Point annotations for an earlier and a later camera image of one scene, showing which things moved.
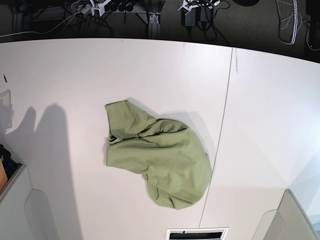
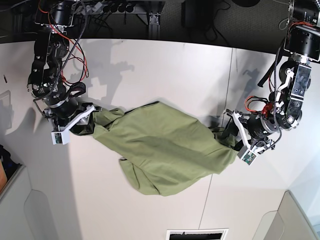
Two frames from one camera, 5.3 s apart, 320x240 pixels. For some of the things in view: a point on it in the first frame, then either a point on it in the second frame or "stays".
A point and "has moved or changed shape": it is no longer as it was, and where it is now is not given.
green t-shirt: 172,158 has moved or changed shape
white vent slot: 207,233 stays
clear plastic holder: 7,114 stays
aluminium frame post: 154,26 stays
